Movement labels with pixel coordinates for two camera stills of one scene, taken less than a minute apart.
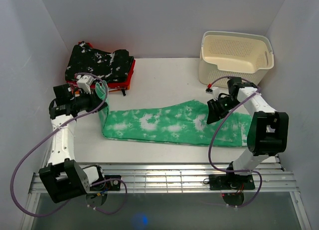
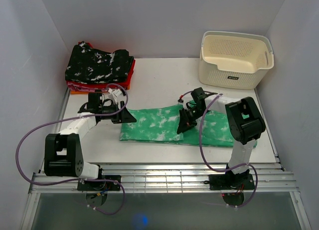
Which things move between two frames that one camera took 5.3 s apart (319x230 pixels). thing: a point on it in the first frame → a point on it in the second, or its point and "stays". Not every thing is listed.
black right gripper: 215,114 → 185,122
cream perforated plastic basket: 224,54 stays
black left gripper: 95,102 → 126,117
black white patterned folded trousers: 114,66 stays
